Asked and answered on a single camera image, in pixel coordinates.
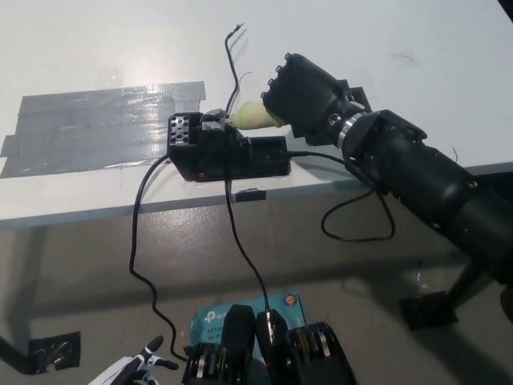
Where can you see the tape-wrapped soldering iron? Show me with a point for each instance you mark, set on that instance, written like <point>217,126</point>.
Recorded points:
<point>252,116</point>

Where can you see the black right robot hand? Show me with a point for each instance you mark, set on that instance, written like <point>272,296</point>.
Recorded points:
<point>304,92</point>

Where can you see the black table leg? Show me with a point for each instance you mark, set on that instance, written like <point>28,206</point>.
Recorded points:
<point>461,286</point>
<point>14,353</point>

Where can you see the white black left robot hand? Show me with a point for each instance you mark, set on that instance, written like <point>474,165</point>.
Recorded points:
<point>128,367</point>

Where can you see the small black tape strip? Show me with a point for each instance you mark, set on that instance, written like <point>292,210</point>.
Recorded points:
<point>251,195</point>

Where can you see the grey duct tape patch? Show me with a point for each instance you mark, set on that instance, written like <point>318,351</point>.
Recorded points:
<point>92,124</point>

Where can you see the square black tape patch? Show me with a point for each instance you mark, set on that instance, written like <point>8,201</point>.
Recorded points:
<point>304,136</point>

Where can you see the black robot torso blocks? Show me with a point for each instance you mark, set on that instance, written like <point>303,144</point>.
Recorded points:
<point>240,341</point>

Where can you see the black soldering station base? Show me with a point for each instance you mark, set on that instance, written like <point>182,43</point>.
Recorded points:
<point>220,160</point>

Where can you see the teal tp-link box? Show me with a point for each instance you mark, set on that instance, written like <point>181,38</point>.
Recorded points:
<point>208,318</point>

